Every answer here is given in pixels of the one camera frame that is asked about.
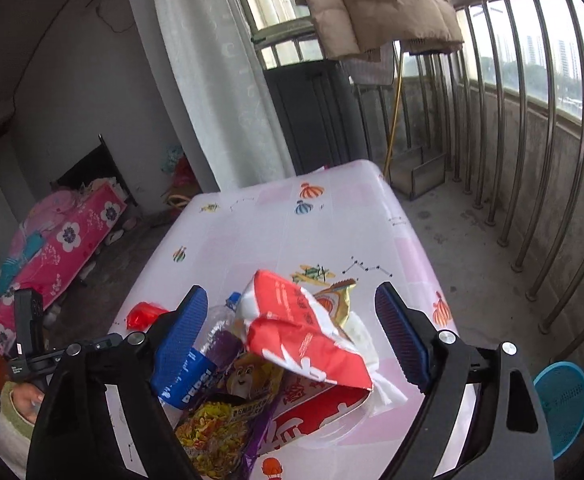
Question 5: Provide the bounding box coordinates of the pink floral blanket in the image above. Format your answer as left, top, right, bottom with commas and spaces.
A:
0, 182, 128, 356

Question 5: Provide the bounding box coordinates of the red plastic scrap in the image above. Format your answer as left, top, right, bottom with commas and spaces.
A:
126, 301, 168, 332

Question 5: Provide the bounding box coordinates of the blue plastic basket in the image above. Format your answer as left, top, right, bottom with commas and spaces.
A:
532, 361, 584, 461

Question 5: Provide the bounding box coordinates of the metal dustpan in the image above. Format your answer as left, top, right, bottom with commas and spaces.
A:
389, 145, 448, 202

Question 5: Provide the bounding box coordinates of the grey hanging cloth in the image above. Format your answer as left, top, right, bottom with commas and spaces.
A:
342, 42, 398, 86

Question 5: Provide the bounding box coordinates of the colourful cloth bundle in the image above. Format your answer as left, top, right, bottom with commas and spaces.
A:
159, 145, 198, 211

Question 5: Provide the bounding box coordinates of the white curtain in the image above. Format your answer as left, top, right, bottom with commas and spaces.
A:
149, 0, 295, 206

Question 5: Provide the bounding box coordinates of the red and white plastic bag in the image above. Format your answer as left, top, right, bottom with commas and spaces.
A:
234, 269, 375, 391

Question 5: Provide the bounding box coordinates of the black bed headboard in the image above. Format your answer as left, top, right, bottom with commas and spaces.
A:
52, 135, 138, 206

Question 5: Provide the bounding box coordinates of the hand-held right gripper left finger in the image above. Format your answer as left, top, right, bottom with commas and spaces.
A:
26, 285, 209, 480

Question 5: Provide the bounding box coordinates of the clear bottle with blue label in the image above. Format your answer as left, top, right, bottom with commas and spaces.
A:
149, 291, 245, 411

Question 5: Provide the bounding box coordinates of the beige down jacket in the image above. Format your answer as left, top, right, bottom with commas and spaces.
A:
279, 0, 475, 61

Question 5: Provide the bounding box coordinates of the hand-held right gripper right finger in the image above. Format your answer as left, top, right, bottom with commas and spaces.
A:
375, 281, 557, 480

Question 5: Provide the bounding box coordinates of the pink printed tablecloth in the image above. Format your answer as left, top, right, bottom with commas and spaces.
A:
104, 159, 460, 480

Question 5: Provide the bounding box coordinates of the person's left hand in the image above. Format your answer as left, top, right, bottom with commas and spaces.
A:
11, 382, 45, 423

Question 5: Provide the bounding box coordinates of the person's left forearm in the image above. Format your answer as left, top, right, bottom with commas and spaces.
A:
0, 379, 37, 478

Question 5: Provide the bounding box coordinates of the white paper towel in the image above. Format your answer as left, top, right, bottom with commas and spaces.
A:
344, 310, 408, 418

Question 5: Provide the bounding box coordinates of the yellow pole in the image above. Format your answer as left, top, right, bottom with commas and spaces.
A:
383, 40, 405, 181

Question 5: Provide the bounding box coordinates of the purple snack packet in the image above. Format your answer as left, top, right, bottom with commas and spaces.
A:
174, 332, 283, 480

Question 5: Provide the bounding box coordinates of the gold snack wrapper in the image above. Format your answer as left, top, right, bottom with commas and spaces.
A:
302, 277, 358, 331

